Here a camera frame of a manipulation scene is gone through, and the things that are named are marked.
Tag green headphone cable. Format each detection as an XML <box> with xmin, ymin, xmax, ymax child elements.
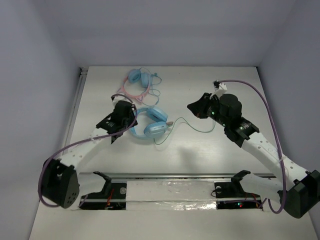
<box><xmin>153</xmin><ymin>109</ymin><xmax>216</xmax><ymax>147</ymax></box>

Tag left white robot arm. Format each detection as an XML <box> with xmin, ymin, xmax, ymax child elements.
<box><xmin>37</xmin><ymin>100</ymin><xmax>138</xmax><ymax>209</ymax></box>

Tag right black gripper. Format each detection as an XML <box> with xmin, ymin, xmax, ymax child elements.
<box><xmin>187</xmin><ymin>92</ymin><xmax>229</xmax><ymax>128</ymax></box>

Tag pink cat-ear headphones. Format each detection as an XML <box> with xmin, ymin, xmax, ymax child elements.
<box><xmin>117</xmin><ymin>68</ymin><xmax>153</xmax><ymax>104</ymax></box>

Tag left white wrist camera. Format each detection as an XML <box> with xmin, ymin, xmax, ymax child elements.
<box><xmin>111</xmin><ymin>96</ymin><xmax>121</xmax><ymax>104</ymax></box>

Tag aluminium rail left side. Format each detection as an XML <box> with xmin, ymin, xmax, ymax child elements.
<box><xmin>60</xmin><ymin>67</ymin><xmax>89</xmax><ymax>148</ymax></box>

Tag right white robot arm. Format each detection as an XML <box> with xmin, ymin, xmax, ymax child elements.
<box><xmin>187</xmin><ymin>92</ymin><xmax>320</xmax><ymax>219</ymax></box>

